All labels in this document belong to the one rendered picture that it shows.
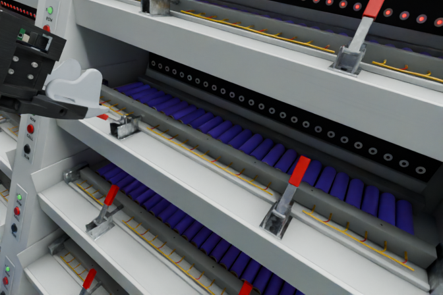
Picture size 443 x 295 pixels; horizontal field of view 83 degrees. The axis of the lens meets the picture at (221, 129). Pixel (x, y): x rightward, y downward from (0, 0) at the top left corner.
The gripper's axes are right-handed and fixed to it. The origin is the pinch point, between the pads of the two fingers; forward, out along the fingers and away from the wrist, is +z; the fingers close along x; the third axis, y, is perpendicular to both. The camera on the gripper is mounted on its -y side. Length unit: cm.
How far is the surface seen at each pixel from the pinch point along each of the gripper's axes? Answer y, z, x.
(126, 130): -1.9, 6.0, -1.0
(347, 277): -3.5, 5.8, -35.1
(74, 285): -38.7, 15.2, 4.8
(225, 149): 1.9, 10.2, -15.8
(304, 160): 5.5, 6.1, -26.7
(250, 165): 1.5, 10.0, -20.2
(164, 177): -4.5, 4.9, -11.3
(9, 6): 11, 19, 77
